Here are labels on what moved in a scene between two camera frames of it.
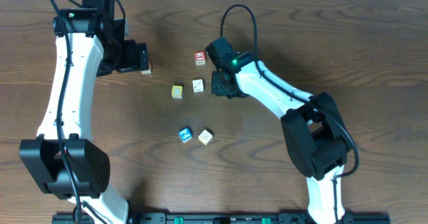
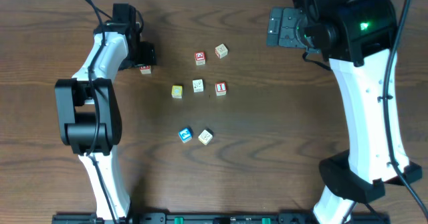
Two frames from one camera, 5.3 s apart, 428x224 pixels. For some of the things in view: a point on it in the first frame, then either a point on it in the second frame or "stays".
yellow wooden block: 176,91 stays
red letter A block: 147,71 stays
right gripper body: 218,86 → 285,27
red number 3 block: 200,57 stays
